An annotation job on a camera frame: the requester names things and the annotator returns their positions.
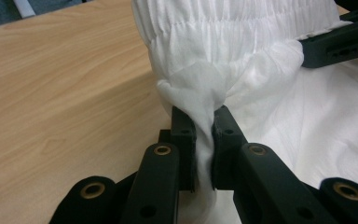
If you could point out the white cloth garment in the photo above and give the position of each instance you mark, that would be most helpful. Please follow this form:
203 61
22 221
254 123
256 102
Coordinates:
261 124

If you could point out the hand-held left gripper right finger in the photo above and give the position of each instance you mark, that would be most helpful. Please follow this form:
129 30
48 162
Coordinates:
225 155

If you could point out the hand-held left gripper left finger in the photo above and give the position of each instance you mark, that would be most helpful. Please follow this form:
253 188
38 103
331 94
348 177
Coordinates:
186 155

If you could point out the white desk frame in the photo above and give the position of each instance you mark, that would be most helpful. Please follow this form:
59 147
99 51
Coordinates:
24 7

